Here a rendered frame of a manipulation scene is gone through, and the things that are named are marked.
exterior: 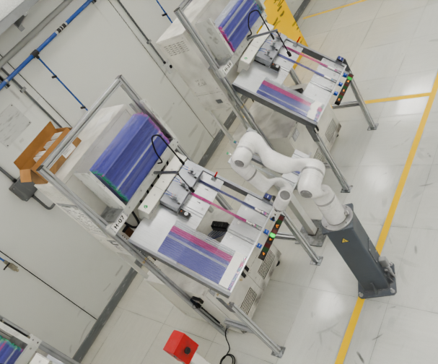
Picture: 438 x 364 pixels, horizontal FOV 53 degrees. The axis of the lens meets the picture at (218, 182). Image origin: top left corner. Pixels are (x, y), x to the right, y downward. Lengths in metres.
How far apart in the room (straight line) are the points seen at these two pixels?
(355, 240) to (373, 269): 0.32
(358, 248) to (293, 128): 1.31
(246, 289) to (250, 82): 1.56
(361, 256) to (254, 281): 0.90
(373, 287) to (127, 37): 3.26
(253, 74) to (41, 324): 2.77
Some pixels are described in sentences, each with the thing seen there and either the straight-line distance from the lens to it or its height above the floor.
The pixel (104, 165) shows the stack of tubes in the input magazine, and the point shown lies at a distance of 2.64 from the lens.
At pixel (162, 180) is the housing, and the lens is 2.90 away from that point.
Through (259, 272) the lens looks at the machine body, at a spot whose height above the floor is 0.20.
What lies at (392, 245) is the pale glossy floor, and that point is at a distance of 3.37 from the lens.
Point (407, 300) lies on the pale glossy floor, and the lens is 3.12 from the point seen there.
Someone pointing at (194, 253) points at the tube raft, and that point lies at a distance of 2.77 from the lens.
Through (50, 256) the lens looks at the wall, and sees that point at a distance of 4.19.
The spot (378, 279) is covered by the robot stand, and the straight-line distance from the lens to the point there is 3.07.
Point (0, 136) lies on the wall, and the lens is 3.99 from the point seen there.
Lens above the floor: 2.63
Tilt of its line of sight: 33 degrees down
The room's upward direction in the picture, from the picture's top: 39 degrees counter-clockwise
